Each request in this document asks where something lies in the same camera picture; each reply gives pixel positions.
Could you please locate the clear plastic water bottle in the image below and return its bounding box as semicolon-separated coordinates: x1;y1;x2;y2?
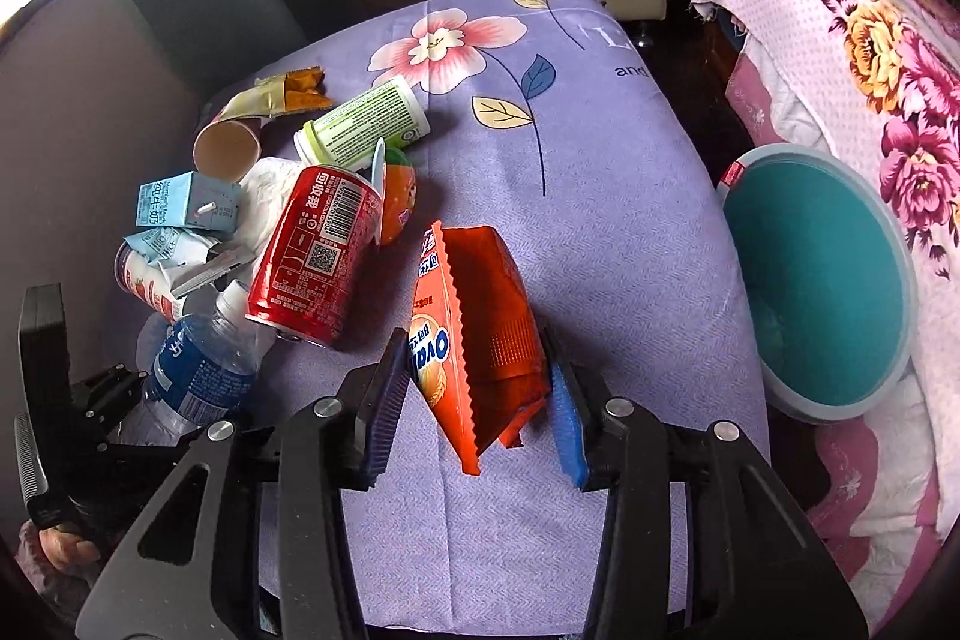
117;281;262;447

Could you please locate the brown paper cup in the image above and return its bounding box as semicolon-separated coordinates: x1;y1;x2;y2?
192;120;260;184

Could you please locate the red white yogurt cup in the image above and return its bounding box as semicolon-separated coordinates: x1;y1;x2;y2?
114;242;185;323

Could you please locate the left hand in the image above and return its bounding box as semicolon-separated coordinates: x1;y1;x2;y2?
14;521;101;615

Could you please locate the yellow wrapper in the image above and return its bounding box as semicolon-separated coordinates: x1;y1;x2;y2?
215;67;334;122

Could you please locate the purple floral bed sheet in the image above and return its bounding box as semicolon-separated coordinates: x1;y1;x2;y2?
251;0;768;637

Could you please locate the green white cylindrical container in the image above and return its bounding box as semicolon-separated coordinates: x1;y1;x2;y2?
293;76;431;172

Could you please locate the pink floral quilt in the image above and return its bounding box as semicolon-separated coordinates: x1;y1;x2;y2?
689;0;960;634

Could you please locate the red soda can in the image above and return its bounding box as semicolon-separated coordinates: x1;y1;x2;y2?
245;166;382;346

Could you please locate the teal round trash bin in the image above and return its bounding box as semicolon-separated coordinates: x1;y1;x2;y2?
718;143;918;424

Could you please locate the blue milk carton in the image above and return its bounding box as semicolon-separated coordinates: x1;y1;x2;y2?
135;170;239;234

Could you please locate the orange snack packet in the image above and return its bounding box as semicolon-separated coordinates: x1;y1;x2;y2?
409;221;550;476

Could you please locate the orange green plastic cup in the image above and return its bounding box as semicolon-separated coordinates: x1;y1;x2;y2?
371;138;418;245

